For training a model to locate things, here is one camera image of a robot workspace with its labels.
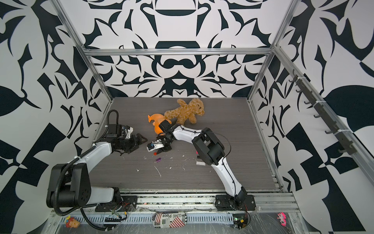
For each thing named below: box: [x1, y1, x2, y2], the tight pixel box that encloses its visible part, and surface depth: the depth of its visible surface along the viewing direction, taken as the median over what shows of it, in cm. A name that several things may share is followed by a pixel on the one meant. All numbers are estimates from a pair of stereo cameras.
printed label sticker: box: [151, 212, 188, 229], surface depth 70 cm
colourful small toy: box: [65, 214, 81, 229], surface depth 69 cm
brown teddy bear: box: [164, 97, 206, 126], surface depth 107 cm
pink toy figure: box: [276, 212, 287, 227], surface depth 71 cm
